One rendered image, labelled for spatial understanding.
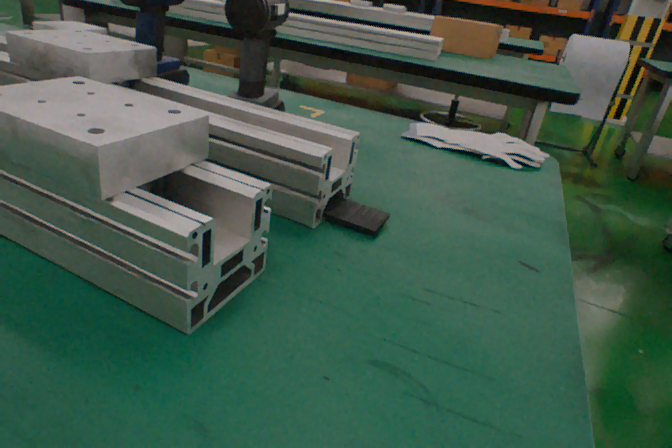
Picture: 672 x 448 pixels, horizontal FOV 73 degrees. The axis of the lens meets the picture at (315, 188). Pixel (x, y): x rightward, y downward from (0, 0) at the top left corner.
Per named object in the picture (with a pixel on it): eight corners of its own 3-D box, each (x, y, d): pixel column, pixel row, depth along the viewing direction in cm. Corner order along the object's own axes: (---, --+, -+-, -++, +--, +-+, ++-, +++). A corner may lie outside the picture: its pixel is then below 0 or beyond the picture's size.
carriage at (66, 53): (12, 81, 62) (4, 30, 60) (82, 73, 72) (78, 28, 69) (92, 108, 57) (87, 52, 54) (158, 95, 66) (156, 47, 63)
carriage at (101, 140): (-32, 172, 37) (-49, 91, 35) (85, 141, 47) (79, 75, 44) (104, 236, 31) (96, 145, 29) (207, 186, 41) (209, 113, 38)
